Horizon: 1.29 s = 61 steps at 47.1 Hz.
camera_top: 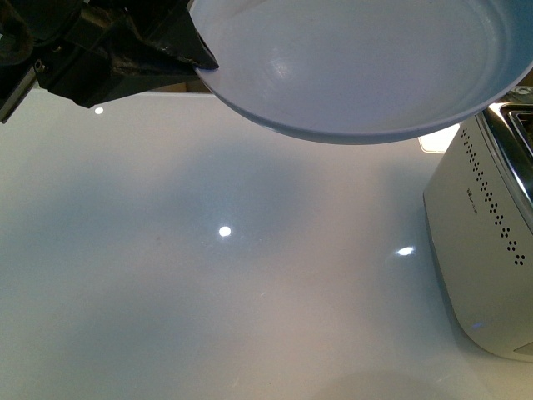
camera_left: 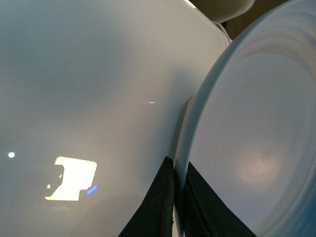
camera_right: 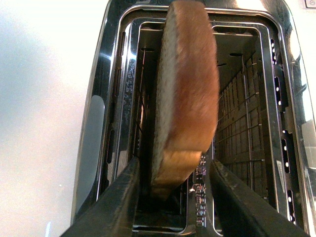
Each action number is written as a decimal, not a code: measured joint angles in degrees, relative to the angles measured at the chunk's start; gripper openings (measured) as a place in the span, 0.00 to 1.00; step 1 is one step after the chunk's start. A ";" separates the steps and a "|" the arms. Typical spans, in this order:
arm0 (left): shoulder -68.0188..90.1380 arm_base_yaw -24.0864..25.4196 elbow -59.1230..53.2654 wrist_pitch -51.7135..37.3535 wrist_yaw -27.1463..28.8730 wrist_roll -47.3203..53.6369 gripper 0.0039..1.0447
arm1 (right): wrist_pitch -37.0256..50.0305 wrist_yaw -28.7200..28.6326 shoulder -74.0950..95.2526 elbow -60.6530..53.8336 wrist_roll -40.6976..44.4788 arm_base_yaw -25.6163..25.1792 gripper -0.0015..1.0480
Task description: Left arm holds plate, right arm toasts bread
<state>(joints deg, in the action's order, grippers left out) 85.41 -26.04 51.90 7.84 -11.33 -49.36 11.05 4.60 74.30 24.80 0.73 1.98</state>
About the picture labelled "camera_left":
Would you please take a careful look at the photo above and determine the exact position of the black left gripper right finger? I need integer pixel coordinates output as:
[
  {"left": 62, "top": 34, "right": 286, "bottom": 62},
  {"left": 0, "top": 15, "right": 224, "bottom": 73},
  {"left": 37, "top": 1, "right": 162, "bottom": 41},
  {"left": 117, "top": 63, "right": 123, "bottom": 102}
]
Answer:
[{"left": 183, "top": 163, "right": 255, "bottom": 237}]

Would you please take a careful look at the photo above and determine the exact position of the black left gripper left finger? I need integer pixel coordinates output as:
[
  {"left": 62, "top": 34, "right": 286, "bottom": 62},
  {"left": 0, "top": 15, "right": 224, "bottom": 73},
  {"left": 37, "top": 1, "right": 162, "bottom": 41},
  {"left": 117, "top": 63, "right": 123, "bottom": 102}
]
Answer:
[{"left": 119, "top": 157, "right": 175, "bottom": 237}]

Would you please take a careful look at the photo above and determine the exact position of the light blue plate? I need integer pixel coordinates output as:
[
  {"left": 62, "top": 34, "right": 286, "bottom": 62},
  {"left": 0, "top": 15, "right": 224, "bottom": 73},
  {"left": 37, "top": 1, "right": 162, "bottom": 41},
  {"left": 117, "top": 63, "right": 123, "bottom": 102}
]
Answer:
[{"left": 175, "top": 0, "right": 316, "bottom": 237}]

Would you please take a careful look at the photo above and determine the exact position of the right beige chair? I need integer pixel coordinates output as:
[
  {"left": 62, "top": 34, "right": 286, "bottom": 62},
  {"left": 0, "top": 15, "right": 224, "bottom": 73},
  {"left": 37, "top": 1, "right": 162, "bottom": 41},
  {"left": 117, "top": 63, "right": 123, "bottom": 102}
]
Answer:
[{"left": 190, "top": 0, "right": 255, "bottom": 23}]

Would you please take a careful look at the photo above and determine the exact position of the white toaster power cable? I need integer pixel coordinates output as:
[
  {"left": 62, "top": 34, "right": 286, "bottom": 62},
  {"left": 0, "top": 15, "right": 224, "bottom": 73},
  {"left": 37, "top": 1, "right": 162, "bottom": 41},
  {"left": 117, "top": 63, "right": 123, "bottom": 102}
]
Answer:
[{"left": 213, "top": 21, "right": 233, "bottom": 45}]

